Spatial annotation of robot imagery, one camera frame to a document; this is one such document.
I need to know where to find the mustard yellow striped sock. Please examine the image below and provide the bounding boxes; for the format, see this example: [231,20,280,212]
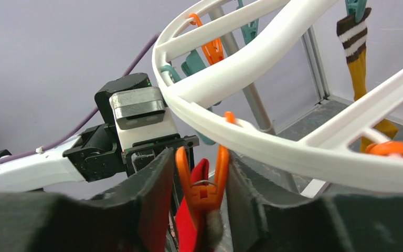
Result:
[336,7,400,154]

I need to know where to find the white round sock hanger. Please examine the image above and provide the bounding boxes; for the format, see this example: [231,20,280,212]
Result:
[152,1,403,193]

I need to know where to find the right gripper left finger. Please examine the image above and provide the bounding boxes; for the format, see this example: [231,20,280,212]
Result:
[0,148,174,251]

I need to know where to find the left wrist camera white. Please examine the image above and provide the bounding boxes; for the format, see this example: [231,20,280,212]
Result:
[109,87,178,151]

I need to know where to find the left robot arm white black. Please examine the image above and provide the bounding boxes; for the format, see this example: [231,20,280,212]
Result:
[0,73,199,192]

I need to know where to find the teal clothes peg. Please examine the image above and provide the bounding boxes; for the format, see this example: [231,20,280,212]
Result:
[160,49,216,145]
[345,0,367,23]

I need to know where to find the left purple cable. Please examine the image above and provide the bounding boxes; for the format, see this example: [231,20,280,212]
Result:
[0,31,162,173]

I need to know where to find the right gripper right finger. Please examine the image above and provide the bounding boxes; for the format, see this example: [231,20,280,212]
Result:
[226,152,403,251]

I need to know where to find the orange clothes peg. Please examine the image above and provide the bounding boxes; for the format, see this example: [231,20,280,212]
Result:
[175,111,236,252]
[365,141,403,157]
[189,13,224,65]

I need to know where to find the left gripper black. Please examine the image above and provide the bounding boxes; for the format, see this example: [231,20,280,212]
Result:
[123,134,200,209]

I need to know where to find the red sock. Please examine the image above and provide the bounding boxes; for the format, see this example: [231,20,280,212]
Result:
[176,159,213,252]

